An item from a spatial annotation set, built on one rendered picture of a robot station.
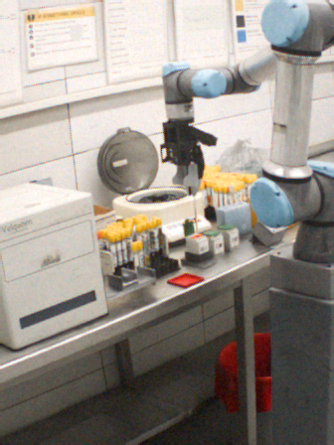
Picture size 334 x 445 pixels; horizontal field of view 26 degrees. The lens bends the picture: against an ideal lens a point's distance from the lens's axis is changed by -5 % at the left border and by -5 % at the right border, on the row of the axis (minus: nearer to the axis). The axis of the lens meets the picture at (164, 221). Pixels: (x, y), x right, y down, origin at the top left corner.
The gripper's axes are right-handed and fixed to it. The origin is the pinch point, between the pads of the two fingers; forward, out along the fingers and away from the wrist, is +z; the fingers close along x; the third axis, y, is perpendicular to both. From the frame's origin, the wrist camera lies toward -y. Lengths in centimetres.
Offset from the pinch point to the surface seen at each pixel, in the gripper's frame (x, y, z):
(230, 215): -4.7, -18.8, 12.2
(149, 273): 4.1, 21.8, 15.7
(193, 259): 0.1, 2.5, 18.6
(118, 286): 3.8, 31.7, 16.0
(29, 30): -57, 10, -50
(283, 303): 33.2, 4.9, 23.7
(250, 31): -55, -96, -41
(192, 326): -56, -49, 73
